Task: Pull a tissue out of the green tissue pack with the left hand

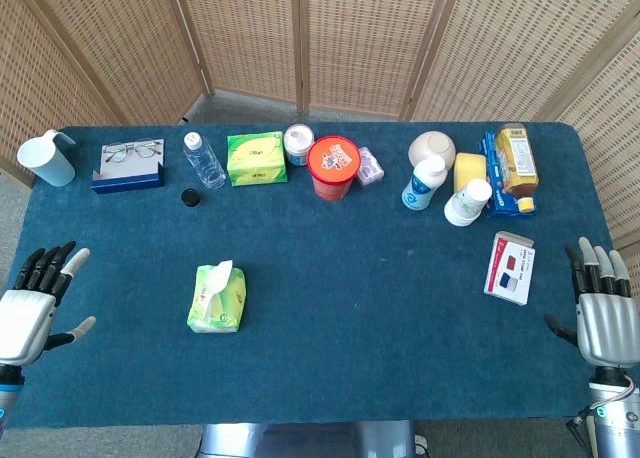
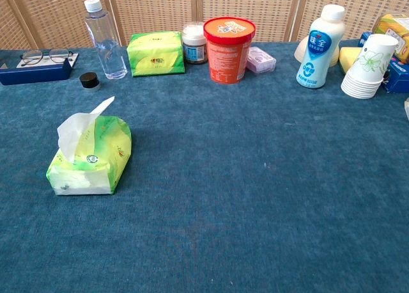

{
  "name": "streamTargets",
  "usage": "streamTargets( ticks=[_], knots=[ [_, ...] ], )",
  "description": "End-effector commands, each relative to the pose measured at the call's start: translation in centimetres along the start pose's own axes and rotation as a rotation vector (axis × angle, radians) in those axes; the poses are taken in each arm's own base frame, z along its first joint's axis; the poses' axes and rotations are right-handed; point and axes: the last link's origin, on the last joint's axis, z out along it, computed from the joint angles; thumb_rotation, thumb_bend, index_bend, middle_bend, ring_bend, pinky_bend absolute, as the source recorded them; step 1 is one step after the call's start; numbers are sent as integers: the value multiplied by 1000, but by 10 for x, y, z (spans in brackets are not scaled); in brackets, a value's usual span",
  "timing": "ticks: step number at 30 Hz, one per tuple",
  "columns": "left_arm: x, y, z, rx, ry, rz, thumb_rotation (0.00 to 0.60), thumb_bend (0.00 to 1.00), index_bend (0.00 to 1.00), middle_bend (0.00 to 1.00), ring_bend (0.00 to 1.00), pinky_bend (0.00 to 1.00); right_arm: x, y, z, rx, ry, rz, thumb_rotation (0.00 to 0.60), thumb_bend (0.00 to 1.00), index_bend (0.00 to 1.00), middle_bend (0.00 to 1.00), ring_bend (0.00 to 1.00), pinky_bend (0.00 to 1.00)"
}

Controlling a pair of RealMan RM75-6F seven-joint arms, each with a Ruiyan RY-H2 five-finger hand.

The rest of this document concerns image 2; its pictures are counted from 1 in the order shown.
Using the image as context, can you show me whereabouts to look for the woven rattan folding screen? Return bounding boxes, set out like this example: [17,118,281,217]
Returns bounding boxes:
[0,0,409,51]

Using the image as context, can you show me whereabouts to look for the sealed green tissue pack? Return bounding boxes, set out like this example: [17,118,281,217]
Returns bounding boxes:
[126,31,186,78]

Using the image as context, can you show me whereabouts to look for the white tissue sheet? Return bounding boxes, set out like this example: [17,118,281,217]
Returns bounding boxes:
[57,96,116,164]

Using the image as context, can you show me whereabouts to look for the small blue packet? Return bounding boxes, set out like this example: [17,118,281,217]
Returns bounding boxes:
[357,31,374,49]

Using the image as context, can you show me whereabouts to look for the small black cap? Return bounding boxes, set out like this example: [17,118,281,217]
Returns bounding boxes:
[79,72,101,91]

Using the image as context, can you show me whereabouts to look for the cream upturned bowl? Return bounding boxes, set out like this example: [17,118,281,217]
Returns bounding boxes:
[293,36,340,68]

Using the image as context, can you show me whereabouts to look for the glass jar with white lid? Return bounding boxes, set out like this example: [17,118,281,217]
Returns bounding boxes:
[181,22,208,65]

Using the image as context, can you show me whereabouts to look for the yellow green snack box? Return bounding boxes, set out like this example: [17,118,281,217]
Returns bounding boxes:
[372,13,409,65]

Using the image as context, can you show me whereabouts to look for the clear plastic water bottle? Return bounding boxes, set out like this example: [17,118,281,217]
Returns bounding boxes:
[84,0,128,81]

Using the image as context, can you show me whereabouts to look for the opened green tissue pack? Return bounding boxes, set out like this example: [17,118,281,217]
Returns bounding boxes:
[45,115,133,196]

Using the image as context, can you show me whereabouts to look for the orange instant noodle cup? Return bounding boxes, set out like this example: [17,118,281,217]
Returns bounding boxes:
[203,16,256,86]

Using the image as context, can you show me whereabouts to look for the small pink white packet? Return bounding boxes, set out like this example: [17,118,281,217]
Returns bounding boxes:
[246,46,277,74]

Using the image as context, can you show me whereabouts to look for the dark blue glasses case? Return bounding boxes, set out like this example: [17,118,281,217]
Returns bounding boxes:
[0,52,79,86]

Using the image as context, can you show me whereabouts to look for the yellow sponge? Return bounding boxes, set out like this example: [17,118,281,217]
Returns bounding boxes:
[338,46,364,75]

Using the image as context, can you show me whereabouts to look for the thin-framed eyeglasses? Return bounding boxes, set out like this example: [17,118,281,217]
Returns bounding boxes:
[20,49,75,67]

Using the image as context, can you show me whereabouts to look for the blue Oreo box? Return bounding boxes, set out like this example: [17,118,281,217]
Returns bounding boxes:
[381,58,409,94]

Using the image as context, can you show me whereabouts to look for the blue table cloth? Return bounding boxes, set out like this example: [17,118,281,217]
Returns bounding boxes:
[0,40,409,293]

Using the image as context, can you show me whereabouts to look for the white yogurt drink bottle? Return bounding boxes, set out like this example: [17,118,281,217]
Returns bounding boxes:
[295,4,347,90]

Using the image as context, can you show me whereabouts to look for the stack of white paper cups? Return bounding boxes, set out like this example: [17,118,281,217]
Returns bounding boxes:
[340,33,399,100]

